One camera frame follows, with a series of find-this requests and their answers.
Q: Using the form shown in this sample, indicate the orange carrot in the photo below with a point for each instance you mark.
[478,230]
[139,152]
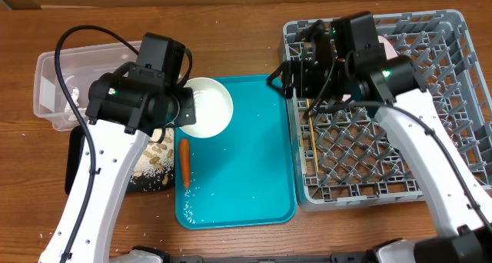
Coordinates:
[184,157]

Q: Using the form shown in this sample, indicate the clear plastic bin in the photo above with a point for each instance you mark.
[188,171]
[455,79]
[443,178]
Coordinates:
[79,67]

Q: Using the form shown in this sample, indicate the wooden chopstick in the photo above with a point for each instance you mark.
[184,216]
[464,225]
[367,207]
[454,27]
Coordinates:
[311,127]

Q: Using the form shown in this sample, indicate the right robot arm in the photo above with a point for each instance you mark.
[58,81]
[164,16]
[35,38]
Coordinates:
[352,67]

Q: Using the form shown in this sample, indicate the crumpled tissue in bin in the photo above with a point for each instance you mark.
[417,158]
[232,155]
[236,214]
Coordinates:
[75,101]

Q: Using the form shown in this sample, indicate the large white plate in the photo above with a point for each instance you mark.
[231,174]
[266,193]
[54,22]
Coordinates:
[389,52]

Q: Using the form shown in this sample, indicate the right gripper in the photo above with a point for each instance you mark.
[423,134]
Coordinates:
[297,78]

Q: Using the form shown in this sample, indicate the rice and peanuts pile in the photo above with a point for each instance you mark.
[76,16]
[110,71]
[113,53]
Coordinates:
[155,169]

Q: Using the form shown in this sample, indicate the small white bowl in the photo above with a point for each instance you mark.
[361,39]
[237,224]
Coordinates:
[213,108]

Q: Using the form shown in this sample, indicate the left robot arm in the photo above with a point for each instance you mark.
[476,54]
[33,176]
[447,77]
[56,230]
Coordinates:
[125,107]

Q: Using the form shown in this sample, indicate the black tray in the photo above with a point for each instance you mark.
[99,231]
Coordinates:
[74,153]

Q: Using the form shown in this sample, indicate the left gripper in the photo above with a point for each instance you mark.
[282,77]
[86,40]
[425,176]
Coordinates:
[186,115]

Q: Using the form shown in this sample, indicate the teal plastic tray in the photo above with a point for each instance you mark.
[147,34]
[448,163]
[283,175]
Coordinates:
[245,175]

